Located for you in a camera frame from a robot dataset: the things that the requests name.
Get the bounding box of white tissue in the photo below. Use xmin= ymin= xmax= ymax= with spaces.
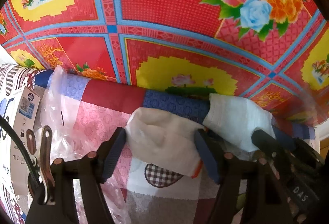
xmin=125 ymin=108 xmax=205 ymax=178
xmin=202 ymin=93 xmax=276 ymax=152

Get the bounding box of white HP product box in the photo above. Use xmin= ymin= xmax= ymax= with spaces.
xmin=1 ymin=87 xmax=41 ymax=196

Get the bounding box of plaid heart bed blanket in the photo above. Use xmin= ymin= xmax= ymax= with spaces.
xmin=0 ymin=63 xmax=317 ymax=224

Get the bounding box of clear plastic bag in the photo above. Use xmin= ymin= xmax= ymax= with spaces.
xmin=27 ymin=66 xmax=131 ymax=223

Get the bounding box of metal spring clip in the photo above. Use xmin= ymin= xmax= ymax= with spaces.
xmin=26 ymin=126 xmax=55 ymax=205

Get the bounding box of red floral patterned sheet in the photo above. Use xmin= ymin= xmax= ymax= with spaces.
xmin=1 ymin=0 xmax=328 ymax=124

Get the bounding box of black cable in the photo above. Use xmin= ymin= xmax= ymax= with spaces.
xmin=0 ymin=115 xmax=42 ymax=188

